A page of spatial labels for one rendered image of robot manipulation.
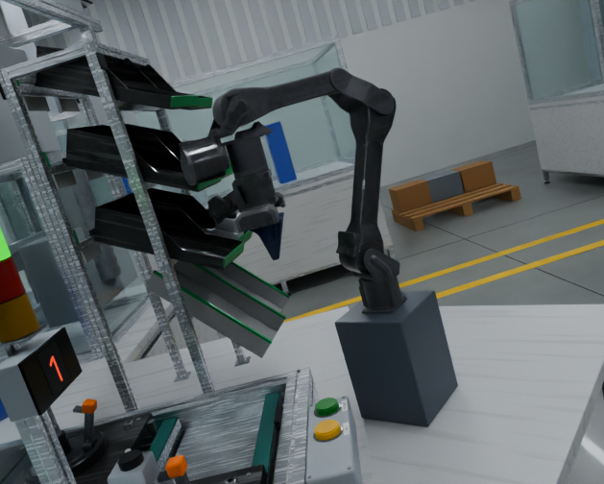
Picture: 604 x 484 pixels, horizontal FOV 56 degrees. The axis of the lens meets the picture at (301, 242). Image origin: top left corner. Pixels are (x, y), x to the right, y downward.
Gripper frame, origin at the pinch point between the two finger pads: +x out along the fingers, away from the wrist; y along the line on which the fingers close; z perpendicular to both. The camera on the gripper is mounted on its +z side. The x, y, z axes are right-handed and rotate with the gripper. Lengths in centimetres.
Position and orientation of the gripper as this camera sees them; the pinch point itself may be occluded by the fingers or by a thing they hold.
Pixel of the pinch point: (270, 239)
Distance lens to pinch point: 93.6
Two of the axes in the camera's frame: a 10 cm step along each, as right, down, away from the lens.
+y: -0.4, 2.1, -9.8
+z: -9.7, 2.4, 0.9
